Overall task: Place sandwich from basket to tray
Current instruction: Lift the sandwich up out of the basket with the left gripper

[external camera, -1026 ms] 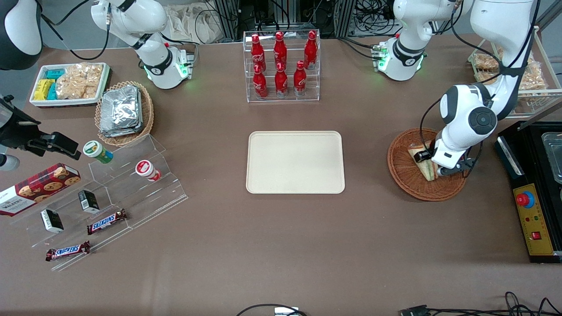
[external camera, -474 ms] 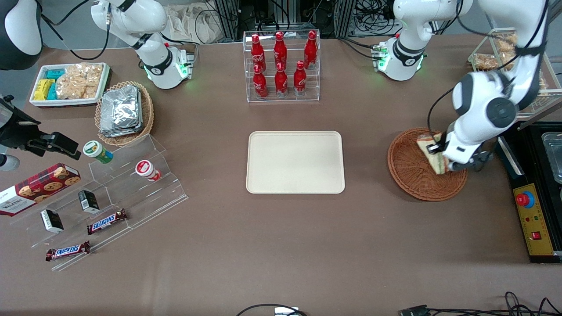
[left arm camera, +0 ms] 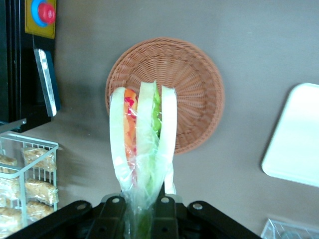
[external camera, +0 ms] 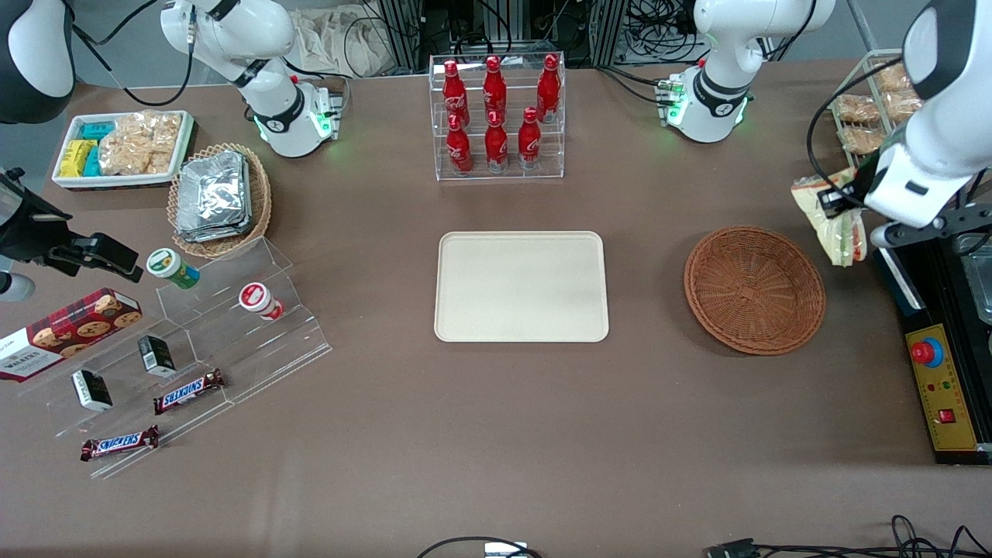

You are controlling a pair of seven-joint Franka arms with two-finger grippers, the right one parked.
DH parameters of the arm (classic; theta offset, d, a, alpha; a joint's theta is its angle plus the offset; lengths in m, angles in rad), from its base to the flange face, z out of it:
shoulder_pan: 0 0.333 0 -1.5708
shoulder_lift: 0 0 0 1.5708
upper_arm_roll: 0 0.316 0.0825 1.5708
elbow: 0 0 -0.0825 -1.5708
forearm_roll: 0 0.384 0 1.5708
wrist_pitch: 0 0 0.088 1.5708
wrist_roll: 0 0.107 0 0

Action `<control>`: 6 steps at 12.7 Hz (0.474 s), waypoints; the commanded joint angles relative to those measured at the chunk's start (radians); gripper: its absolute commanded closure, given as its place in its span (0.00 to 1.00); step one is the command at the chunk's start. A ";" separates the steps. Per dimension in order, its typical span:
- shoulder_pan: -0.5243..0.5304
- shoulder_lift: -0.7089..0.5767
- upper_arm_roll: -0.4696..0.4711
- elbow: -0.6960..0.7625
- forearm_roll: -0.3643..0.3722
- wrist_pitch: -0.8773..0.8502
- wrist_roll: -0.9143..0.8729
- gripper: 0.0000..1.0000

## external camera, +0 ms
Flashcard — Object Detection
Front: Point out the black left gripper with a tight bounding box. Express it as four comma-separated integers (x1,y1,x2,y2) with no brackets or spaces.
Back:
819,149,884,222

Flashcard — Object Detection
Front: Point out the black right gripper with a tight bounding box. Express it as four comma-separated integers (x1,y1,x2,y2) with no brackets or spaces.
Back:
0,167,145,283

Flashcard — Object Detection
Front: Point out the triangle sandwich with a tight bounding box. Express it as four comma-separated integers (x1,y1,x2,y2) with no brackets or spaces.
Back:
790,171,868,268

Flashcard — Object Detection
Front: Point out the round brown wicker basket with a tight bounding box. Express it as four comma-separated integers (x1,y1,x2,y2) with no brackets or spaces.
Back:
684,225,827,357

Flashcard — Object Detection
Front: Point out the white rectangular snack tray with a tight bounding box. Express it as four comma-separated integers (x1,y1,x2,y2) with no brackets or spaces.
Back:
51,109,196,191

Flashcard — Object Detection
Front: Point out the oval light wicker basket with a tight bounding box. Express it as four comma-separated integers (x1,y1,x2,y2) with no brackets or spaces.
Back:
167,142,274,260

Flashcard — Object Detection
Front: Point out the beige plastic tray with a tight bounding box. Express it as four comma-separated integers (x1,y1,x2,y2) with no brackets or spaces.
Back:
434,230,611,343

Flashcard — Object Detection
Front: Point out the wrapped bread packet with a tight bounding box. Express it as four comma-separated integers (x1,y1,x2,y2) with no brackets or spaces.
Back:
874,62,914,95
834,93,882,125
840,124,886,156
882,90,925,122

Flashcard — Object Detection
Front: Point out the red tartan cookie box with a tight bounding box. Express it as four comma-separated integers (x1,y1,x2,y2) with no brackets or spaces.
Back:
0,287,144,383

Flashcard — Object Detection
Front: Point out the white right wrist cylinder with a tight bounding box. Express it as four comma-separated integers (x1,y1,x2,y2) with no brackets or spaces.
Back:
0,270,36,304

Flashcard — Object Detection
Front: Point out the green lidded snack cup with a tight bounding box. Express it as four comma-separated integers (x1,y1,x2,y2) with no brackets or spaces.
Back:
146,247,202,291

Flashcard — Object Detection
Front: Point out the yellow snack packet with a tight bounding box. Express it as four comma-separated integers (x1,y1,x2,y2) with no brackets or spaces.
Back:
59,139,98,178

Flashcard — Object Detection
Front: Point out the small black box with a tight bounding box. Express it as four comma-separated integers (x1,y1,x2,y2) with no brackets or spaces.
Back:
71,368,115,414
137,333,177,379

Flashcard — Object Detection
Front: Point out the clear bag of rice crackers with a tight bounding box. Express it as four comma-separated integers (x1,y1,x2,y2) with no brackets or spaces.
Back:
98,110,184,177

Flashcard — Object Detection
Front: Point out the silver foil packs stack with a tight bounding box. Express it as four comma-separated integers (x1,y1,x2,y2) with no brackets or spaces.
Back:
175,150,254,243

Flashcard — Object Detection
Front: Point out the metal container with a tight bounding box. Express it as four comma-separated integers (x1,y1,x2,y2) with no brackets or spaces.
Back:
955,232,992,328

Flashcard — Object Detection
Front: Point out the brown chocolate bar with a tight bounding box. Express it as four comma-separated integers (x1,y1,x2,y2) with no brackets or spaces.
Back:
152,368,226,416
80,424,161,463

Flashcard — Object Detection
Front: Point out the red lidded snack cup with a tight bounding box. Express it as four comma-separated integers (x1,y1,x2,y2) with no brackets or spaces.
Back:
238,282,285,322

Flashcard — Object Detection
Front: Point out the red emergency stop button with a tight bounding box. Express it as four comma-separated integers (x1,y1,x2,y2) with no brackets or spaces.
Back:
911,338,946,370

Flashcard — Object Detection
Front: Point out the clear acrylic stepped display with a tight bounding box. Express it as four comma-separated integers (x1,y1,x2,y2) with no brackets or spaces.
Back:
14,236,335,481

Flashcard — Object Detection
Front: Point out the black yellow control box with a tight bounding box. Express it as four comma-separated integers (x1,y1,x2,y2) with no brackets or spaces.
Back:
873,231,992,467

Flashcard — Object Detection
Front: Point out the red cola bottle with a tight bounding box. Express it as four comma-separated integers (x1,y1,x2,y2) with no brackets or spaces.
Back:
446,113,474,176
482,55,508,125
442,60,470,129
536,53,562,124
484,110,510,174
517,106,543,171

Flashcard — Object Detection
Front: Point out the beige cloth bag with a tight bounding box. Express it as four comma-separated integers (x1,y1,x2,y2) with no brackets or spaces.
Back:
288,6,392,80

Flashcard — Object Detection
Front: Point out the clear acrylic bottle rack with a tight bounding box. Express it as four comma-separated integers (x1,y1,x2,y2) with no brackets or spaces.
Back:
429,52,567,182

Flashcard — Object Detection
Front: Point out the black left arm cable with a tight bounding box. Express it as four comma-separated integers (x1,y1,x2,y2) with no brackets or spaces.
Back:
806,54,909,210

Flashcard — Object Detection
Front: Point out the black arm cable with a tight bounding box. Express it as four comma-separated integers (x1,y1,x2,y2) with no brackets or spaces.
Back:
68,0,196,109
806,54,909,210

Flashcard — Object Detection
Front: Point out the wire rack basket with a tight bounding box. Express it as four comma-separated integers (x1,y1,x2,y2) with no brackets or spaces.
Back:
828,47,927,167

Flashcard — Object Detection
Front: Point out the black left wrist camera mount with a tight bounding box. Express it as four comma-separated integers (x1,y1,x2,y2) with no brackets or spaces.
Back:
869,203,992,250

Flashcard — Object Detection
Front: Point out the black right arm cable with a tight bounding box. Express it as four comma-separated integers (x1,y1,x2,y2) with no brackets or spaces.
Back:
68,0,196,109

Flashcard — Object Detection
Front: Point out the black cable bundle with connector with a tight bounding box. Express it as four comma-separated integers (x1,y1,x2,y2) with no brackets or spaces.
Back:
704,514,992,558

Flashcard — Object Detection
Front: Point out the black cable with white plug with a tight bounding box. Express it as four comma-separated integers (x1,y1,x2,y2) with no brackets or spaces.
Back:
417,536,545,558

